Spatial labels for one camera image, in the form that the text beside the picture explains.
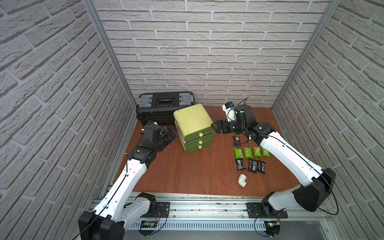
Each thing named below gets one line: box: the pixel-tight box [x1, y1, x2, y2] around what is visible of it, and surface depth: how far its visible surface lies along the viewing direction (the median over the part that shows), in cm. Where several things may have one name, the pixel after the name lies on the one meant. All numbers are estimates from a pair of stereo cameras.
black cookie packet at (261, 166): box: [256, 160, 266, 175], surface depth 89 cm
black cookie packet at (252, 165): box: [247, 158, 257, 174], surface depth 89 cm
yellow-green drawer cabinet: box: [173, 103, 215, 154], surface depth 87 cm
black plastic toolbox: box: [136, 91, 195, 125], surface depth 100 cm
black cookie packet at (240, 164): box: [235, 158, 247, 170], surface depth 89 cm
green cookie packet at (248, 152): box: [243, 147, 254, 158], surface depth 94 cm
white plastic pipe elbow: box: [237, 173, 247, 188], surface depth 83 cm
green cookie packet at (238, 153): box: [233, 148, 245, 159], surface depth 94 cm
